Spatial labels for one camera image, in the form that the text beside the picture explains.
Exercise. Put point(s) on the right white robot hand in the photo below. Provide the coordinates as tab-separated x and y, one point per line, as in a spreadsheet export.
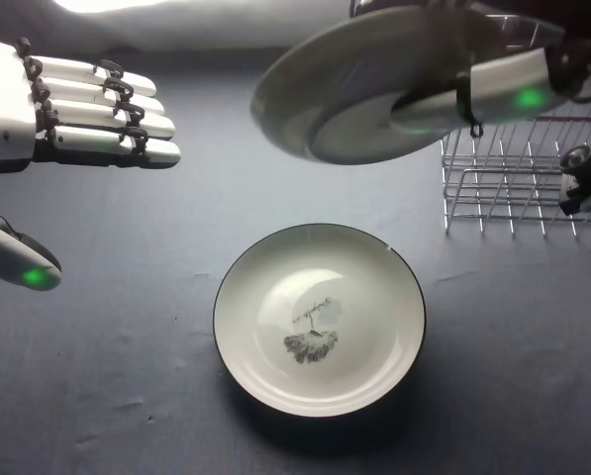
503	84

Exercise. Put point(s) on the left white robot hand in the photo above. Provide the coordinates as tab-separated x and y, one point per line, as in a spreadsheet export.
3	99

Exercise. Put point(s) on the white plate grey underside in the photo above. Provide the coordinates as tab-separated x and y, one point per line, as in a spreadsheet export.
325	89

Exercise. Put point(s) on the white plate black rim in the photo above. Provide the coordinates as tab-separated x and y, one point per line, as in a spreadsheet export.
354	307

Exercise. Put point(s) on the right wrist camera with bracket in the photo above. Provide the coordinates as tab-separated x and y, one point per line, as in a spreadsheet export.
579	163

